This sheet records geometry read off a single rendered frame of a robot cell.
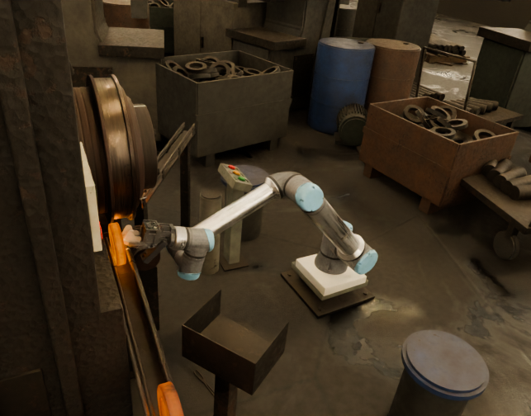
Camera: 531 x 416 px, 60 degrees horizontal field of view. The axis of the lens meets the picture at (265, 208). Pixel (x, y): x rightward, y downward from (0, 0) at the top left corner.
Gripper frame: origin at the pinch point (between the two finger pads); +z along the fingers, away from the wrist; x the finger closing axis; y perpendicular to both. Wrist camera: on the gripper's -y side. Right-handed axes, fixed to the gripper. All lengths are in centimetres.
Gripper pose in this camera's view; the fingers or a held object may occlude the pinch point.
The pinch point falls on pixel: (116, 239)
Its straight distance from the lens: 175.8
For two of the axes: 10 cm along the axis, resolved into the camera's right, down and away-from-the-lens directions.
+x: 4.2, 5.0, -7.6
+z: -8.5, -0.9, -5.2
